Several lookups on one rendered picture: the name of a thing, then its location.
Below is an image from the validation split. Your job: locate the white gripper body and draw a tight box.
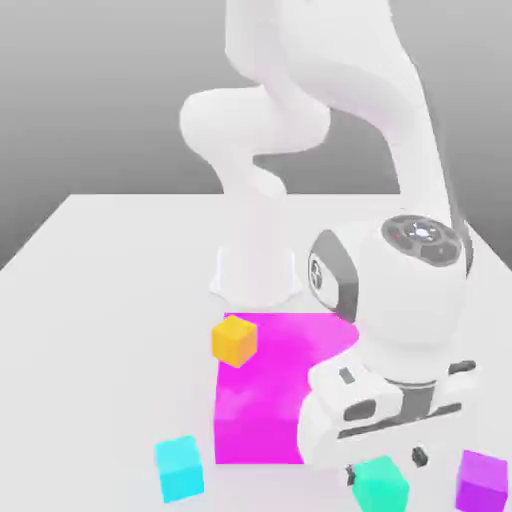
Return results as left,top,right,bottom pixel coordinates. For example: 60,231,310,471
297,394,487,470

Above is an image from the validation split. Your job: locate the small green cube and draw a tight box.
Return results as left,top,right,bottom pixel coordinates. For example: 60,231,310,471
350,454,411,512

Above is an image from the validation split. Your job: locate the small purple cube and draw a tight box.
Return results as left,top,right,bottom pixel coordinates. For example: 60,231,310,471
454,449,510,512

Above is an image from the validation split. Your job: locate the small orange cube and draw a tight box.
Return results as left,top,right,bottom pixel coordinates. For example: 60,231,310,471
211,314,258,370

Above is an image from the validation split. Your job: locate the small cyan cube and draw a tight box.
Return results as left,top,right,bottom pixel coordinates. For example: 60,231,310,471
154,434,206,505

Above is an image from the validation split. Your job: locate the large magenta box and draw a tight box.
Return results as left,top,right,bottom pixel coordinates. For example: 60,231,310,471
213,312,360,466

